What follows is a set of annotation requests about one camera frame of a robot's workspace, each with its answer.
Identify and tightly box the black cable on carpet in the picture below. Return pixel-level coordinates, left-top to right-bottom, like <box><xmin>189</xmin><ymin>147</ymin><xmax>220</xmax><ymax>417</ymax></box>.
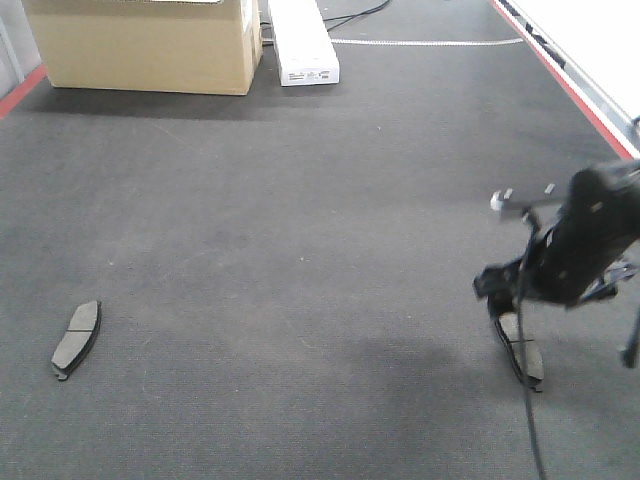
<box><xmin>322</xmin><ymin>0</ymin><xmax>391</xmax><ymax>26</ymax></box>

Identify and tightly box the red conveyor edge rail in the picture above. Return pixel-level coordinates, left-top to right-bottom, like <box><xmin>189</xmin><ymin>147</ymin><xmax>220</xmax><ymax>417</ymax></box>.
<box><xmin>492</xmin><ymin>1</ymin><xmax>639</xmax><ymax>159</ymax></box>

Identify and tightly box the grey brake pad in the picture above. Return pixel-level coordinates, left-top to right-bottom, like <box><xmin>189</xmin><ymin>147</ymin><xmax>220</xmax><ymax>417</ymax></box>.
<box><xmin>51</xmin><ymin>300</ymin><xmax>101</xmax><ymax>381</ymax></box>
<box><xmin>493</xmin><ymin>312</ymin><xmax>545</xmax><ymax>392</ymax></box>

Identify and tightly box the cardboard box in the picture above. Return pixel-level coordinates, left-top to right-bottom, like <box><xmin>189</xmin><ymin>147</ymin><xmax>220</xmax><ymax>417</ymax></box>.
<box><xmin>23</xmin><ymin>1</ymin><xmax>262</xmax><ymax>96</ymax></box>

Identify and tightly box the long white box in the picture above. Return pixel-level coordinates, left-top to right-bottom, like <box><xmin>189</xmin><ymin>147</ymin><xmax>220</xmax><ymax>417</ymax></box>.
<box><xmin>267</xmin><ymin>0</ymin><xmax>340</xmax><ymax>87</ymax></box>

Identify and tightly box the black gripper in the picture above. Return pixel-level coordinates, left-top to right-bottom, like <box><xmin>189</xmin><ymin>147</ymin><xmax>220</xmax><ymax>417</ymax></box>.
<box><xmin>473</xmin><ymin>162</ymin><xmax>639</xmax><ymax>369</ymax></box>

